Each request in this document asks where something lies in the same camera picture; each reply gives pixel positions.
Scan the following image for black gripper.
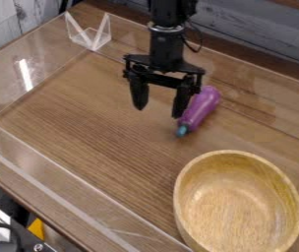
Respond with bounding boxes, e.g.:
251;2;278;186
122;25;204;118

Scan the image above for purple toy eggplant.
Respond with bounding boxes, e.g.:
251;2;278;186
176;86;220;137

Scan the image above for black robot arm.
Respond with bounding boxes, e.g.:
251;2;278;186
122;0;205;118

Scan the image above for brown wooden bowl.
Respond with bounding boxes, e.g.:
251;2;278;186
173;150;299;252

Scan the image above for clear acrylic tray walls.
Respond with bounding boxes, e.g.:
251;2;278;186
0;18;299;252

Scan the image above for yellow sticker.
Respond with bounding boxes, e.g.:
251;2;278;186
29;219;44;240

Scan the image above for black device with screw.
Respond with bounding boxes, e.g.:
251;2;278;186
6;220;70;252

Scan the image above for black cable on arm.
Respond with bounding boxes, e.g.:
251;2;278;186
181;20;204;54

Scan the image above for black cable lower left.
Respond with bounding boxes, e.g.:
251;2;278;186
0;220;29;252

